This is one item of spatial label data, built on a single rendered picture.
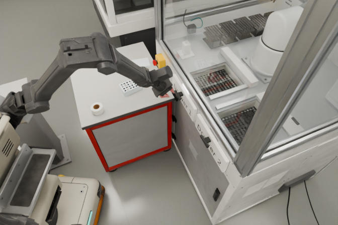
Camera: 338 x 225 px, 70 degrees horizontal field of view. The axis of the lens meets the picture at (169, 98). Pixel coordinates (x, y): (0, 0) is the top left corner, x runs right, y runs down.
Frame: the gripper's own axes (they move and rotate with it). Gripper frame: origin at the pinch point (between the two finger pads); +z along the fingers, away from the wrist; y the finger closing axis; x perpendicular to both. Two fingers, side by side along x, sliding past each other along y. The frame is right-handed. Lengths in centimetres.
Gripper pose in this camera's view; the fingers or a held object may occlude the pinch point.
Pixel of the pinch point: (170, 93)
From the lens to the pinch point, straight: 125.8
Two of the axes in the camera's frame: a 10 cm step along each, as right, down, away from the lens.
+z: 5.2, 3.7, 7.7
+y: 7.6, -6.1, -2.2
